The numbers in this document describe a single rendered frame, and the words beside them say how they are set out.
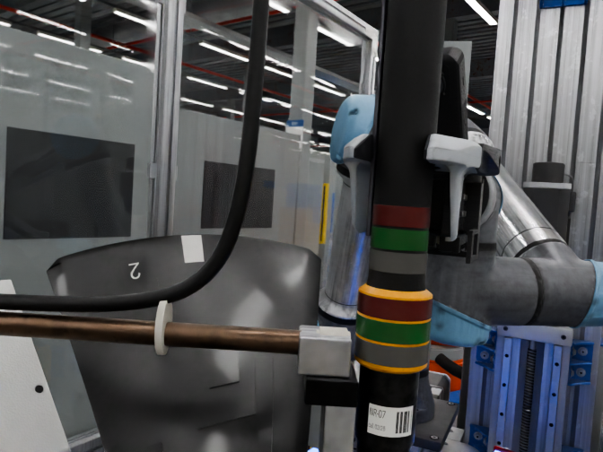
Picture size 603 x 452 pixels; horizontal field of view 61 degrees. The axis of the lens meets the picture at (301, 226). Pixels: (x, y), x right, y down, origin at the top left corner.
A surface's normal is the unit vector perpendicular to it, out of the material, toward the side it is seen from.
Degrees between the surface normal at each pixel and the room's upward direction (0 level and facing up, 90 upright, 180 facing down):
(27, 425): 50
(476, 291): 90
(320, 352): 90
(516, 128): 90
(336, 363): 90
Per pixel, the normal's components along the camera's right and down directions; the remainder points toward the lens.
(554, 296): 0.15, 0.02
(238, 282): 0.15, -0.73
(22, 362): 0.67, -0.58
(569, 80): -0.43, 0.02
